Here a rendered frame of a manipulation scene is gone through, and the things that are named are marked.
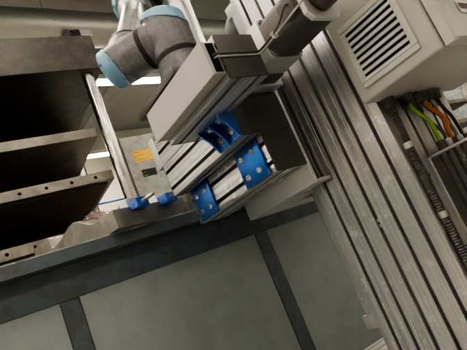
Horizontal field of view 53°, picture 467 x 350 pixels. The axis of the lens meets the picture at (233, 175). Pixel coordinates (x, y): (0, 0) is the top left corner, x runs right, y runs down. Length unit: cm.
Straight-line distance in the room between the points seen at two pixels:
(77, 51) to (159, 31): 136
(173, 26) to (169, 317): 79
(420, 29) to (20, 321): 109
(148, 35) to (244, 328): 88
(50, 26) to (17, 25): 32
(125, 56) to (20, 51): 129
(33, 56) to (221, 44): 173
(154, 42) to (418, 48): 66
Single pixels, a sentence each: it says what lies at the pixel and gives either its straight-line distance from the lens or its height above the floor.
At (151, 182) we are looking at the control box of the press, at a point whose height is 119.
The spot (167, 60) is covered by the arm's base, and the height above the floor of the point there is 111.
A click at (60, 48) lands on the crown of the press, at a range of 255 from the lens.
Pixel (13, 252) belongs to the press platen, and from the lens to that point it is 219.
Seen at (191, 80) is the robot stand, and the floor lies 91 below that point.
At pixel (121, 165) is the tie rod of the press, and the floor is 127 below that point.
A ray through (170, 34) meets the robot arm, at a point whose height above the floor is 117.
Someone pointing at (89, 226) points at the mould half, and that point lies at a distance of 141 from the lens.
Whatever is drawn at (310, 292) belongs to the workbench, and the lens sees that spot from 162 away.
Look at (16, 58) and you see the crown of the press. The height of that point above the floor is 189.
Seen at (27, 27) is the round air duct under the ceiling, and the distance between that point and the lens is 532.
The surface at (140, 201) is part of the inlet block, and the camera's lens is 132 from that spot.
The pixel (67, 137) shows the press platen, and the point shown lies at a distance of 244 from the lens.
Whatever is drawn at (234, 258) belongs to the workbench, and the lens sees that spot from 150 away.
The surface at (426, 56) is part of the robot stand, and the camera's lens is 85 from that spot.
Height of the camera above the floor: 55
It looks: 12 degrees up
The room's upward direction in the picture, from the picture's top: 23 degrees counter-clockwise
